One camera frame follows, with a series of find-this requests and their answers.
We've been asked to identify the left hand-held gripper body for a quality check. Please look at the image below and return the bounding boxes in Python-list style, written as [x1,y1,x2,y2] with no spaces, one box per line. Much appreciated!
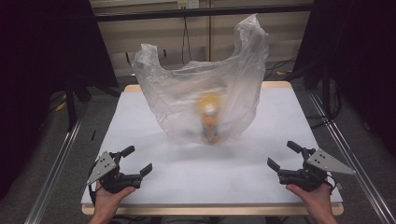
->
[86,150,143,194]

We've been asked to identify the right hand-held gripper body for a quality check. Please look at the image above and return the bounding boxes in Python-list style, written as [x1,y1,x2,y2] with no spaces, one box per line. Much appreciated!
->
[277,147,357,192]

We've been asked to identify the orange bottle with white cap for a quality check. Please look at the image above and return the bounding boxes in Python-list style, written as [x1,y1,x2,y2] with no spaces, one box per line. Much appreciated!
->
[195,93,226,146]

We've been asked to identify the clear plastic bag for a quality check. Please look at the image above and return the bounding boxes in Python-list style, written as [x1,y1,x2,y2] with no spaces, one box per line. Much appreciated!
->
[132,13,270,146]

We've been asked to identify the person's left hand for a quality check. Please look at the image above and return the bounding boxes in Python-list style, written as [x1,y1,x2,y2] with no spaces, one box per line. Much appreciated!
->
[92,180,136,217]

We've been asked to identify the person's right hand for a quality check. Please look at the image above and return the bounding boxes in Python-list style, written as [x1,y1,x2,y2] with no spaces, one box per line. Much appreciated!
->
[285,182,333,217]

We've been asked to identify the white table mat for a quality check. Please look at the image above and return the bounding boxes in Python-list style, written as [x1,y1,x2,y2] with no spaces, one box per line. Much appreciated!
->
[80,89,344,206]

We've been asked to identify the black stand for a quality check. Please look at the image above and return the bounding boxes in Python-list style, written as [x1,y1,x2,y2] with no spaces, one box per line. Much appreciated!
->
[302,60,344,129]
[63,81,92,133]

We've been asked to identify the wooden table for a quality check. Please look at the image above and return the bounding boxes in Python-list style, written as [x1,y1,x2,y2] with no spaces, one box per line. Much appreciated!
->
[81,80,346,217]

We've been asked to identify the black curtain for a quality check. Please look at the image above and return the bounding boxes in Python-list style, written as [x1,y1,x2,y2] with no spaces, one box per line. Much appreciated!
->
[0,0,120,201]
[291,0,396,158]

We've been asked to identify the black horizontal bar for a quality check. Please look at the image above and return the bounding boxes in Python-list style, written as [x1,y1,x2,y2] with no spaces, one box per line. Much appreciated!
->
[92,3,315,22]

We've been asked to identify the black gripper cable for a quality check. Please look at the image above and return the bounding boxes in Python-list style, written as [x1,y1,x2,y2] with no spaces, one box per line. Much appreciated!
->
[325,174,338,193]
[88,161,98,207]

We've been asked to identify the metal floor rail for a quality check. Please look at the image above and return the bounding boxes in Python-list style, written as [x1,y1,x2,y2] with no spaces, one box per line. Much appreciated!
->
[23,116,84,224]
[307,91,396,224]

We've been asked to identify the black floor cables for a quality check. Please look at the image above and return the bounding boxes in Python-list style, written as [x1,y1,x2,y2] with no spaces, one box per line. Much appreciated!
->
[264,55,297,80]

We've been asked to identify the black hanging cable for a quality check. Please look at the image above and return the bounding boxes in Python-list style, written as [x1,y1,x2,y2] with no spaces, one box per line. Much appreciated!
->
[180,16,193,67]

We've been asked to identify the wall power outlet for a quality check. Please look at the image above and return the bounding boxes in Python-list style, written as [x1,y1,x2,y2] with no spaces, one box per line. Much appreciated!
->
[177,0,201,10]

